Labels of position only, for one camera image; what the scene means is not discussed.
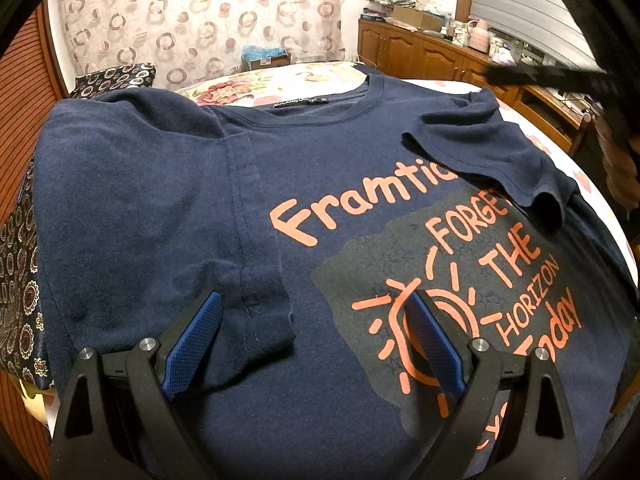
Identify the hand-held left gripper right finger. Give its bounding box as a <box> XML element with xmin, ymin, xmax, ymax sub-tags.
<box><xmin>402</xmin><ymin>290</ymin><xmax>591</xmax><ymax>480</ymax></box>

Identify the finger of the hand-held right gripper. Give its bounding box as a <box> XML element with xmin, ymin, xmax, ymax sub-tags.
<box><xmin>487</xmin><ymin>61</ymin><xmax>621</xmax><ymax>100</ymax></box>

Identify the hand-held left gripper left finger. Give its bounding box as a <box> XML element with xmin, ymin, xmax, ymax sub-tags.
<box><xmin>49</xmin><ymin>290</ymin><xmax>223</xmax><ymax>480</ymax></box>

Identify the navy printed t-shirt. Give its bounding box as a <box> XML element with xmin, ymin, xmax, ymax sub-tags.
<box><xmin>35</xmin><ymin>74</ymin><xmax>633</xmax><ymax>480</ymax></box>

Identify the person's right hand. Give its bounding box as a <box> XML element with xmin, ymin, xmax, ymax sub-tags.
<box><xmin>595</xmin><ymin>115</ymin><xmax>640</xmax><ymax>213</ymax></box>

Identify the white red-flower blanket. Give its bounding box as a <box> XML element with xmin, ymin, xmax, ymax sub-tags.
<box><xmin>400</xmin><ymin>77</ymin><xmax>640</xmax><ymax>283</ymax></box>

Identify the pink jug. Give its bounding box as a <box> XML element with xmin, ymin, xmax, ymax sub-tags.
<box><xmin>467</xmin><ymin>19</ymin><xmax>493</xmax><ymax>53</ymax></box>

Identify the white window blind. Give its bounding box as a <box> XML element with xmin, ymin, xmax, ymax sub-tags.
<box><xmin>470</xmin><ymin>0</ymin><xmax>611</xmax><ymax>71</ymax></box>

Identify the plain cardboard box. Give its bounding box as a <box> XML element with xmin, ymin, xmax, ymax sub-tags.
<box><xmin>392</xmin><ymin>5</ymin><xmax>443</xmax><ymax>31</ymax></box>

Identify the wooden cabinet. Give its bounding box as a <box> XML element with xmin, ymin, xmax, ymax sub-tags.
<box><xmin>357</xmin><ymin>17</ymin><xmax>601</xmax><ymax>156</ymax></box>

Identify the stack of newspapers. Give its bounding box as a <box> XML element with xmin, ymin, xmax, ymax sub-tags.
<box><xmin>362</xmin><ymin>0</ymin><xmax>418</xmax><ymax>11</ymax></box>

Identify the dark patterned cushion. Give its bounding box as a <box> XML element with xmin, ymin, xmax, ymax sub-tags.
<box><xmin>0</xmin><ymin>62</ymin><xmax>157</xmax><ymax>391</ymax></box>

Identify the beige floral bedsheet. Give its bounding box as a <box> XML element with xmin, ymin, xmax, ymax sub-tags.
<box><xmin>175</xmin><ymin>60</ymin><xmax>391</xmax><ymax>111</ymax></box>

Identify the wooden slatted wardrobe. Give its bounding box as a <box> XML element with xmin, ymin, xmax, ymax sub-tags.
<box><xmin>0</xmin><ymin>5</ymin><xmax>68</xmax><ymax>201</ymax></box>

